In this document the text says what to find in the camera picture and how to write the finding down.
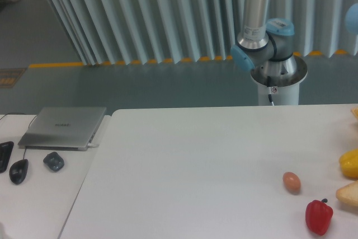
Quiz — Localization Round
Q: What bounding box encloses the triangular toast bread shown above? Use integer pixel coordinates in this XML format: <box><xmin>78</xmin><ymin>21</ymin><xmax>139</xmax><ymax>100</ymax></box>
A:
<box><xmin>336</xmin><ymin>181</ymin><xmax>358</xmax><ymax>207</ymax></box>

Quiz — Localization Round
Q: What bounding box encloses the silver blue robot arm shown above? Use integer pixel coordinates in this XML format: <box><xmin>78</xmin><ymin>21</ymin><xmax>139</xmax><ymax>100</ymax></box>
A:
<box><xmin>231</xmin><ymin>0</ymin><xmax>357</xmax><ymax>70</ymax></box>

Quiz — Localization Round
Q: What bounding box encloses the woven basket edge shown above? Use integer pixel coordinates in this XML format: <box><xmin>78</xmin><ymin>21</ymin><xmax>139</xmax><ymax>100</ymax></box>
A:
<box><xmin>351</xmin><ymin>107</ymin><xmax>358</xmax><ymax>119</ymax></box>

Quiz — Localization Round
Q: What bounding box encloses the white folding partition screen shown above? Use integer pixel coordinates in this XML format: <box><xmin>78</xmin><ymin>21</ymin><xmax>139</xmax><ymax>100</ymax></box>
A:
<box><xmin>48</xmin><ymin>0</ymin><xmax>357</xmax><ymax>65</ymax></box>

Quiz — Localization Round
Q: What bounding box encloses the silver closed laptop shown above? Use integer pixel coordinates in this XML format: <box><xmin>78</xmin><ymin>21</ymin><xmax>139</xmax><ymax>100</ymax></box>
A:
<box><xmin>18</xmin><ymin>107</ymin><xmax>106</xmax><ymax>151</ymax></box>

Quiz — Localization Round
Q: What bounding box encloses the brown egg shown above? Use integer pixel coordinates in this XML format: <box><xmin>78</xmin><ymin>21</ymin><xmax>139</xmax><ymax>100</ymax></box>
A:
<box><xmin>282</xmin><ymin>172</ymin><xmax>301</xmax><ymax>194</ymax></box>

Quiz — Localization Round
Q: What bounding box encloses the dark grey small case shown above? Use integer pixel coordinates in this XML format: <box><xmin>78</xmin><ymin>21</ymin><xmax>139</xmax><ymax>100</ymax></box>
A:
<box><xmin>43</xmin><ymin>152</ymin><xmax>65</xmax><ymax>172</ymax></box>

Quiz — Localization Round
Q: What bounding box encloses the black computer mouse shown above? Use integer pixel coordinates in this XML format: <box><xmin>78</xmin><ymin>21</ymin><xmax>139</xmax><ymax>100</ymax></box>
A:
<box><xmin>9</xmin><ymin>158</ymin><xmax>29</xmax><ymax>185</ymax></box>

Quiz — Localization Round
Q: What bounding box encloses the red bell pepper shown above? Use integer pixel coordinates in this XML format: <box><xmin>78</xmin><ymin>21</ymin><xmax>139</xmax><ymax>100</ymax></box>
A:
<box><xmin>305</xmin><ymin>198</ymin><xmax>333</xmax><ymax>236</ymax></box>

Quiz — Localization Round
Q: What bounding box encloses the yellow bell pepper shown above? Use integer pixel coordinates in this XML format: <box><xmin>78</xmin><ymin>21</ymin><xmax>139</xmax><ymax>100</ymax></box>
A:
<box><xmin>338</xmin><ymin>149</ymin><xmax>358</xmax><ymax>179</ymax></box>

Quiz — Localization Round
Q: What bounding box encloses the black keyboard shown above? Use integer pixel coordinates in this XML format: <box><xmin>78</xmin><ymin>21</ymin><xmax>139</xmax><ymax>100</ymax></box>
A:
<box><xmin>0</xmin><ymin>141</ymin><xmax>14</xmax><ymax>173</ymax></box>

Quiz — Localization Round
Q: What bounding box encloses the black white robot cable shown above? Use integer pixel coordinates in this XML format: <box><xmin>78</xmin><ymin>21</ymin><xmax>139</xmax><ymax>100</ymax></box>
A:
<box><xmin>266</xmin><ymin>75</ymin><xmax>276</xmax><ymax>107</ymax></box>

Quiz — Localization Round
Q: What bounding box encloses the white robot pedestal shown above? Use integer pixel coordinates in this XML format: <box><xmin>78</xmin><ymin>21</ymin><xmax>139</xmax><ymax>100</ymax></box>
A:
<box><xmin>251</xmin><ymin>55</ymin><xmax>308</xmax><ymax>106</ymax></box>

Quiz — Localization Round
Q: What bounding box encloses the black mouse cable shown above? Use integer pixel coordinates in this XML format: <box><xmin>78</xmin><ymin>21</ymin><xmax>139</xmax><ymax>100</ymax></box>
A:
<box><xmin>0</xmin><ymin>112</ymin><xmax>39</xmax><ymax>160</ymax></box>

